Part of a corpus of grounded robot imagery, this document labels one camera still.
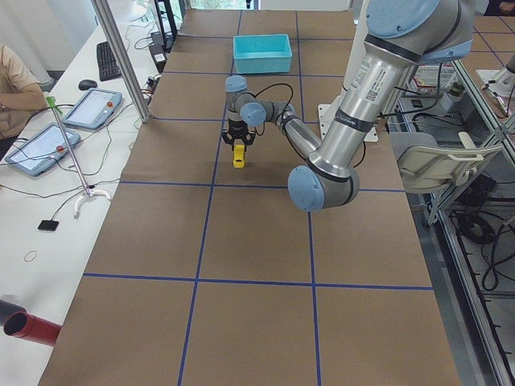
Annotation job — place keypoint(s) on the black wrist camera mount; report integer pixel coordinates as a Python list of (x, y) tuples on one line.
[(232, 144)]

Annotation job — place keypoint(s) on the turquoise plastic bin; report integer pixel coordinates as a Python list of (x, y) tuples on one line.
[(262, 54)]

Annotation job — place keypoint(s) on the black keyboard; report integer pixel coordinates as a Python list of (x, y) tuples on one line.
[(106, 62)]

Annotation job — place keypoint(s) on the teach pendant tablet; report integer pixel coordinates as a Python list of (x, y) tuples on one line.
[(39, 153), (93, 109)]

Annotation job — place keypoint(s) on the white plastic chair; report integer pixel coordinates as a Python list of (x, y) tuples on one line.
[(425, 167)]

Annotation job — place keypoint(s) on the near teach pendant tablet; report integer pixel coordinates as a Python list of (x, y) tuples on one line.
[(39, 153)]

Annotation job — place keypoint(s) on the black computer mouse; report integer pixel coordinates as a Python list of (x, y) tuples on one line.
[(87, 84)]

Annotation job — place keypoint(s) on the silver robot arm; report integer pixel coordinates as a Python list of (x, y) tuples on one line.
[(400, 34)]

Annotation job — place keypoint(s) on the silver pole white stand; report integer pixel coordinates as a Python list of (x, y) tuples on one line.
[(89, 192)]

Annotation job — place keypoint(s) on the small black square pad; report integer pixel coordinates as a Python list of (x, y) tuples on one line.
[(48, 225)]

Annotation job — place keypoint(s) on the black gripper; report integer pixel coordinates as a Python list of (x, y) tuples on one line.
[(237, 129)]

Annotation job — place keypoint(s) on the aluminium frame post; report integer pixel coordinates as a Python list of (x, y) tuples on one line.
[(112, 34)]

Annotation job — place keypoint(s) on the far teach pendant tablet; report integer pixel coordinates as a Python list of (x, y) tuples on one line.
[(93, 109)]

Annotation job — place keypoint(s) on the rubber band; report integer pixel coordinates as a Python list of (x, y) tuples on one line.
[(30, 256)]

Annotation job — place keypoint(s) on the yellow beetle toy car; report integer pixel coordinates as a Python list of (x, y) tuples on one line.
[(239, 151)]

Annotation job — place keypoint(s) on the seated person beige shirt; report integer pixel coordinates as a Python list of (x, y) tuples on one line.
[(21, 94)]

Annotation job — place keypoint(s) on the red cylinder tube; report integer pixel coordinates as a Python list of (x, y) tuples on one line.
[(32, 328)]

